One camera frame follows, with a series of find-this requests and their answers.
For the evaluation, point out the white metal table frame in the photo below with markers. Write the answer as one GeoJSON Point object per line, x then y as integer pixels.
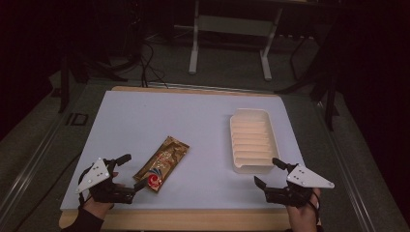
{"type": "Point", "coordinates": [232, 25]}

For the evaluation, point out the person's right hand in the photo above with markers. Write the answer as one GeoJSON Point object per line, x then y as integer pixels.
{"type": "Point", "coordinates": [303, 219]}

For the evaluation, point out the grey metal floor rail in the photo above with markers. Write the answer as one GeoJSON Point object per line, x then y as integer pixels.
{"type": "Point", "coordinates": [348, 180]}
{"type": "Point", "coordinates": [29, 174]}

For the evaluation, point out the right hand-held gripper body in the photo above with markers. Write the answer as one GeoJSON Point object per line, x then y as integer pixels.
{"type": "Point", "coordinates": [307, 179]}

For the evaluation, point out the golden snack packet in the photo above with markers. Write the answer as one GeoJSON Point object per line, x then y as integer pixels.
{"type": "Point", "coordinates": [162, 162]}

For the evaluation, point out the black metal stand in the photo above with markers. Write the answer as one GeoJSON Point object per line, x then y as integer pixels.
{"type": "Point", "coordinates": [64, 83]}
{"type": "Point", "coordinates": [328, 96]}

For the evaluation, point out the black floor bracket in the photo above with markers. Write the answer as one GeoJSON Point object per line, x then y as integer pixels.
{"type": "Point", "coordinates": [77, 119]}

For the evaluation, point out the beige ribbed plastic tray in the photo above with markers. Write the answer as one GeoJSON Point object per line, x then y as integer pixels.
{"type": "Point", "coordinates": [253, 141]}

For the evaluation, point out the person's left hand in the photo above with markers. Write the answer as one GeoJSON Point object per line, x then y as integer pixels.
{"type": "Point", "coordinates": [98, 209]}

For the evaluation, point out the white table sheet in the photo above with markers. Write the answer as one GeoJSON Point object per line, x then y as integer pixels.
{"type": "Point", "coordinates": [180, 119]}

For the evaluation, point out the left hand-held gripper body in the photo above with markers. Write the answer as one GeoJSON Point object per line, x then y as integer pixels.
{"type": "Point", "coordinates": [96, 175]}

